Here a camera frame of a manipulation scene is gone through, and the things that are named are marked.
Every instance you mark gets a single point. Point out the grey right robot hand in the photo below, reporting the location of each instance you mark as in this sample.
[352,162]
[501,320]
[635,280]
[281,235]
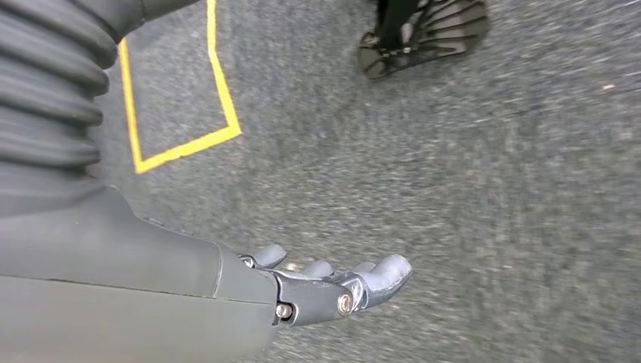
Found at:
[100,290]

